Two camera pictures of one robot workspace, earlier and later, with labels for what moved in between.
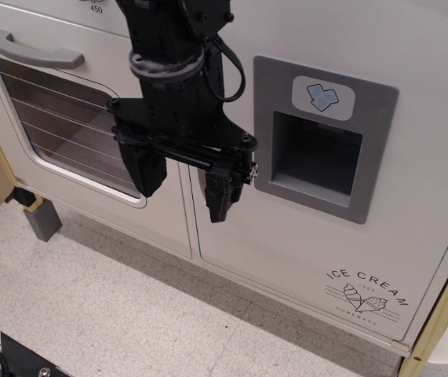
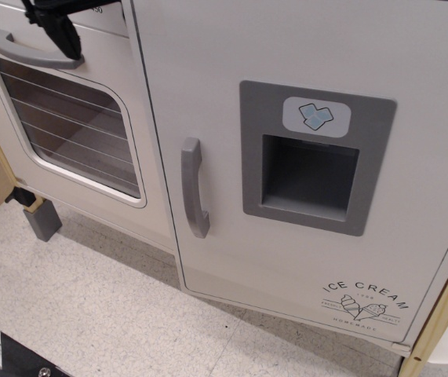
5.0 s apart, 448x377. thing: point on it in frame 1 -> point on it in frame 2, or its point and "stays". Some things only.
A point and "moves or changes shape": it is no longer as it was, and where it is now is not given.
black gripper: (185, 118) -> (52, 15)
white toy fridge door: (363, 115) moves or changes shape
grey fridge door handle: (202, 173) -> (191, 155)
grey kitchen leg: (44, 221) stays
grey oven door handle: (61, 58) stays
